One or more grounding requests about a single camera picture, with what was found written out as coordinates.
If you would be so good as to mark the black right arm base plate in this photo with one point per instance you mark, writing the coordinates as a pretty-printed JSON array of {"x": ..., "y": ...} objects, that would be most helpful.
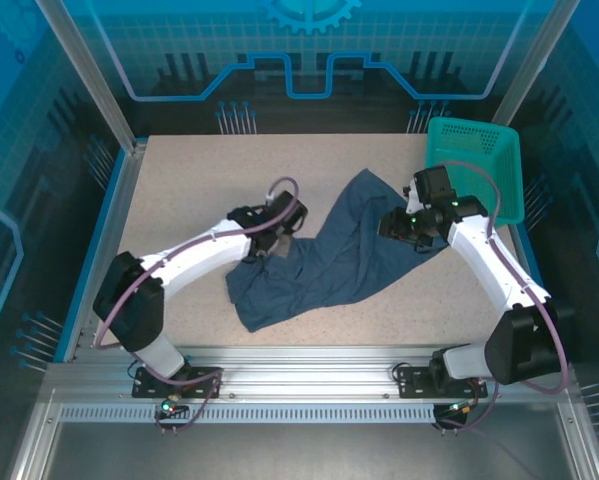
[{"x": 414, "y": 382}]

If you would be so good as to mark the wide aluminium frame rail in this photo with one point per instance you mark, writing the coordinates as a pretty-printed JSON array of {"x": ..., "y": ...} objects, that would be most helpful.
[{"x": 304, "y": 375}]

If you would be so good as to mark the aluminium side rail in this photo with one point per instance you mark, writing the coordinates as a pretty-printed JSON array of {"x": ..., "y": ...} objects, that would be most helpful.
[
  {"x": 529, "y": 255},
  {"x": 114, "y": 210}
]

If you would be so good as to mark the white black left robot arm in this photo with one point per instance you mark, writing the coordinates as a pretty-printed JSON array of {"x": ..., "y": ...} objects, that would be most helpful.
[{"x": 199, "y": 255}]

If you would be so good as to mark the small lit connector board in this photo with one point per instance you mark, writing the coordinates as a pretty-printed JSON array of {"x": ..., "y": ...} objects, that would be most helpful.
[
  {"x": 171, "y": 406},
  {"x": 461, "y": 409}
]

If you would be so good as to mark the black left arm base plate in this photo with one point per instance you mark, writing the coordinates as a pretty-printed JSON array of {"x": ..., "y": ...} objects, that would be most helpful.
[{"x": 204, "y": 380}]

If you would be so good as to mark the aluminium frame post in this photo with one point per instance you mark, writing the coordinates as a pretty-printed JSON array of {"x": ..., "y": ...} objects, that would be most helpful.
[
  {"x": 534, "y": 65},
  {"x": 89, "y": 75}
]

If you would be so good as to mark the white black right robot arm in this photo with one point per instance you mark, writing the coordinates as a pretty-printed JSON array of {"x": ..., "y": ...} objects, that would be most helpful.
[{"x": 479, "y": 265}]

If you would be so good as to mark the teal plastic basket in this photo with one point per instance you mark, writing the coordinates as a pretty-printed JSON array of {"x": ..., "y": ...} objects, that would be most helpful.
[{"x": 499, "y": 165}]

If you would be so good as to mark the blue t-shirt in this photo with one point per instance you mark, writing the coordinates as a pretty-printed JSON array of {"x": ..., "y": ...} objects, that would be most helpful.
[{"x": 339, "y": 260}]

